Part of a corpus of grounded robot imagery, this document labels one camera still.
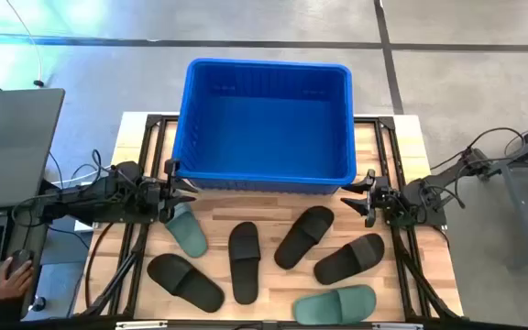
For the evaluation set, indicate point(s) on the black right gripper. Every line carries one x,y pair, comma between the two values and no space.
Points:
383,199

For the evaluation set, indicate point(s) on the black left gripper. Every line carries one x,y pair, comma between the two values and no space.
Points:
159,197

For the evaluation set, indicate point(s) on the green rubber slide sandal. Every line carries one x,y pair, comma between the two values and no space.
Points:
333,306
188,234

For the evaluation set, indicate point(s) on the black rubber slide sandal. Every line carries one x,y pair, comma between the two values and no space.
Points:
244,261
348,259
181,279
303,236

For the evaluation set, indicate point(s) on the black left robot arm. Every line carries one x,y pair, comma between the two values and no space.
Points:
90,197

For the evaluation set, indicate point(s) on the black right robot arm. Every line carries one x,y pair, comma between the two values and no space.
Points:
433,192

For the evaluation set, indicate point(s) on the blue plastic bin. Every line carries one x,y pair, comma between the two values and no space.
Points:
264,137

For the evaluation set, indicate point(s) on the dark operator desk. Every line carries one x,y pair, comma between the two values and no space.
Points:
28,229

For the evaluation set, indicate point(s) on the grey computer monitor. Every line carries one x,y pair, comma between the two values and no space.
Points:
14,146

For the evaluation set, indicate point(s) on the black computer mouse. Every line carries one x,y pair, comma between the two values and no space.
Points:
18,257

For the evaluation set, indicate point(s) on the person's hand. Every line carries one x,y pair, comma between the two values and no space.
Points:
12,284

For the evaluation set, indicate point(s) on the black aluminium table frame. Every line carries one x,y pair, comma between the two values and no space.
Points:
155,120

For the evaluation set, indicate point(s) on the silver metal bracket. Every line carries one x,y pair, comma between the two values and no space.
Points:
142,325
397,326

